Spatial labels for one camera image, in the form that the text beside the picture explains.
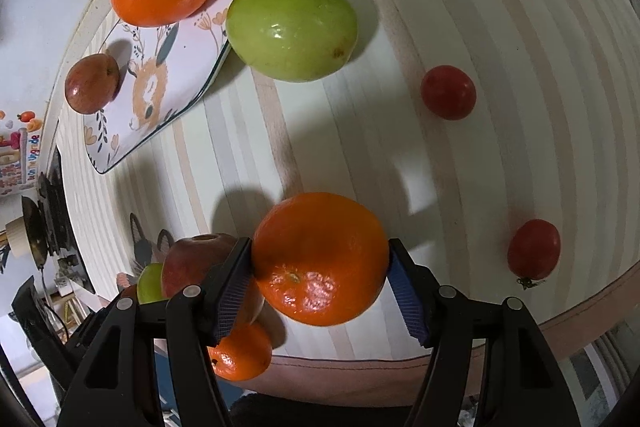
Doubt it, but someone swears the red cherry tomato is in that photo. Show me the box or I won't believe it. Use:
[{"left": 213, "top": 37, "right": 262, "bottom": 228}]
[
  {"left": 420, "top": 65, "right": 477, "bottom": 122},
  {"left": 507, "top": 219, "right": 562, "bottom": 291}
]

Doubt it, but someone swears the red apple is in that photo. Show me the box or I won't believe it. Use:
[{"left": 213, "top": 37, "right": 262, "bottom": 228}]
[{"left": 161, "top": 233, "right": 266, "bottom": 328}]

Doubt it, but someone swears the colourful wall sticker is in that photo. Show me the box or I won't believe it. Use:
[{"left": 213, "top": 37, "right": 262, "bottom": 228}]
[{"left": 0, "top": 109, "right": 46, "bottom": 198}]

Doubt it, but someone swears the small orange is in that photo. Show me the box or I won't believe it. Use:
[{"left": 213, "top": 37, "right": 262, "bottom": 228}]
[{"left": 207, "top": 321, "right": 273, "bottom": 382}]

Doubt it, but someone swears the large green apple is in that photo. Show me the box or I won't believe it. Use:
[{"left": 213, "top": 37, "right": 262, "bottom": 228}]
[{"left": 226, "top": 0, "right": 359, "bottom": 83}]

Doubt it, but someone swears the black gas stove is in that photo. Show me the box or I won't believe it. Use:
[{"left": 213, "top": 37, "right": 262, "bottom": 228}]
[{"left": 30, "top": 147, "right": 81, "bottom": 268}]

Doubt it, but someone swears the large navel orange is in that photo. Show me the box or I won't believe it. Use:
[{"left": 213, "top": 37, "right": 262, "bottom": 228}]
[{"left": 251, "top": 192, "right": 391, "bottom": 327}]

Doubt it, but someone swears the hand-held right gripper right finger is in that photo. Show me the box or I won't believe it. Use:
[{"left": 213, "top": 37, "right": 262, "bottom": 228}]
[{"left": 387, "top": 238, "right": 581, "bottom": 427}]

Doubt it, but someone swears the small green apple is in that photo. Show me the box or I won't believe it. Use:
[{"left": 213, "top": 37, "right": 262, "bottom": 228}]
[{"left": 136, "top": 263, "right": 168, "bottom": 305}]

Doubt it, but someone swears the small red fruit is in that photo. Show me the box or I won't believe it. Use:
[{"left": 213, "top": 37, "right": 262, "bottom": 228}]
[{"left": 64, "top": 53, "right": 121, "bottom": 115}]

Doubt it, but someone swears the floral print plate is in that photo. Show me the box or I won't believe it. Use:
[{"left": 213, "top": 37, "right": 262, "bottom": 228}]
[{"left": 82, "top": 0, "right": 252, "bottom": 175}]

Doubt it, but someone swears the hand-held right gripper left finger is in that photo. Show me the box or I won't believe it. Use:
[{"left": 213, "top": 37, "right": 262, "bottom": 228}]
[{"left": 57, "top": 237, "right": 253, "bottom": 427}]

